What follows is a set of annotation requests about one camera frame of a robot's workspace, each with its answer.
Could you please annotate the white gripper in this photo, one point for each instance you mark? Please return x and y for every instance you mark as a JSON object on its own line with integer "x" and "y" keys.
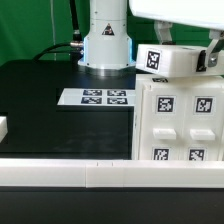
{"x": 200, "y": 13}

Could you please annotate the white cabinet top block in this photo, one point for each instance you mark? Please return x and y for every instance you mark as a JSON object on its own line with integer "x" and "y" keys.
{"x": 175, "y": 61}

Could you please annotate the white cabinet door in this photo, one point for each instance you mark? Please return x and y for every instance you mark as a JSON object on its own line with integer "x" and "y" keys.
{"x": 203, "y": 124}
{"x": 161, "y": 122}

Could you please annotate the white cabinet body box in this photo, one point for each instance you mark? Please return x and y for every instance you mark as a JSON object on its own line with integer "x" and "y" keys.
{"x": 184, "y": 83}

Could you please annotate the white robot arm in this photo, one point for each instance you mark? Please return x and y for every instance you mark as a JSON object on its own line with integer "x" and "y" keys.
{"x": 107, "y": 45}

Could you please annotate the white marker base plate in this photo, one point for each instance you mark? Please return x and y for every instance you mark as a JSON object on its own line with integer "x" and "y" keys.
{"x": 96, "y": 97}

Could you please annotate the white left fence rail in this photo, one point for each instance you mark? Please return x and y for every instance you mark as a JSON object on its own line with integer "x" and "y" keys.
{"x": 3, "y": 127}

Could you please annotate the white fence rail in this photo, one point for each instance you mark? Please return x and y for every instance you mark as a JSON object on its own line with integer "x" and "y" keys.
{"x": 111, "y": 173}
{"x": 3, "y": 127}

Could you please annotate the white front fence rail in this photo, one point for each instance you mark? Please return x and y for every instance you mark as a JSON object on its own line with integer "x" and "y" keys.
{"x": 111, "y": 173}

